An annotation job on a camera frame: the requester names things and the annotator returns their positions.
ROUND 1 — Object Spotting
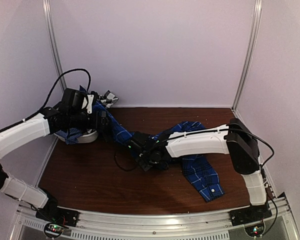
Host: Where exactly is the white laundry basket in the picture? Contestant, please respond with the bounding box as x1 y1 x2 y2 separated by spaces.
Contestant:
54 128 99 145

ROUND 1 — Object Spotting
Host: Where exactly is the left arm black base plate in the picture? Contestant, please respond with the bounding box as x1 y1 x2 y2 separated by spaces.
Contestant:
31 207 79 227

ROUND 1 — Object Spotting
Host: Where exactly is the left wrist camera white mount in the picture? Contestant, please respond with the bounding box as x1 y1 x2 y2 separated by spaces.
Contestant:
81 94 95 114

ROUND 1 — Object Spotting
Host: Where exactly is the aluminium corner post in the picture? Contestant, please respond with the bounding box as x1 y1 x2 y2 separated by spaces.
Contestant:
231 0 263 114
42 0 63 76

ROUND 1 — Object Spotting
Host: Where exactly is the blue plaid long sleeve shirt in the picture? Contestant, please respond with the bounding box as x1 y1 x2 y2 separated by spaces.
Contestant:
92 101 225 202

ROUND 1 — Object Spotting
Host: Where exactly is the right aluminium corner post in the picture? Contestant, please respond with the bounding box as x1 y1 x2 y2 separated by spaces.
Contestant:
231 0 263 114

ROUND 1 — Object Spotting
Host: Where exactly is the right black cable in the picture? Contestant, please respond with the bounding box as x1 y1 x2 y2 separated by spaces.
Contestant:
114 127 280 221

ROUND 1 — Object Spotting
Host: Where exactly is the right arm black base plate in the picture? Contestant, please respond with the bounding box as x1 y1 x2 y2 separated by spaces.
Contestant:
229 204 272 226

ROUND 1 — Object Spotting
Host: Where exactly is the left aluminium corner post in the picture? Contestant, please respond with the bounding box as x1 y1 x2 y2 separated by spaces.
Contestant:
42 0 63 76

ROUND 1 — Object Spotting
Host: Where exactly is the black cable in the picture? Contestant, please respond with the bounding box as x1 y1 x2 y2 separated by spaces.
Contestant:
114 127 280 221
38 69 92 113

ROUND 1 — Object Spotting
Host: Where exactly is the black white patterned shirt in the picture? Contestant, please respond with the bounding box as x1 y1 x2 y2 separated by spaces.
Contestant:
97 90 119 109

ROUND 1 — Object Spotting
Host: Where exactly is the left black cable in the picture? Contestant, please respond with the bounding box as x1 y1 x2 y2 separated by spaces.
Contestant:
38 69 92 113

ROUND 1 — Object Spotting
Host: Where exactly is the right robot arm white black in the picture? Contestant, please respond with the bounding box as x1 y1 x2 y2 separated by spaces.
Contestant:
127 118 267 221

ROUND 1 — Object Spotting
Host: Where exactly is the front aluminium rail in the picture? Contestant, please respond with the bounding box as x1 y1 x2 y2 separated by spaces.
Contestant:
14 197 295 240

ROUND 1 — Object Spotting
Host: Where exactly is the small blue check shirt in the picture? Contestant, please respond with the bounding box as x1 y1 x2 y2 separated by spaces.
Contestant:
55 128 90 145

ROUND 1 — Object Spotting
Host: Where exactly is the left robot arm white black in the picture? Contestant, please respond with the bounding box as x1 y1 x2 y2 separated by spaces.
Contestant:
0 88 118 222

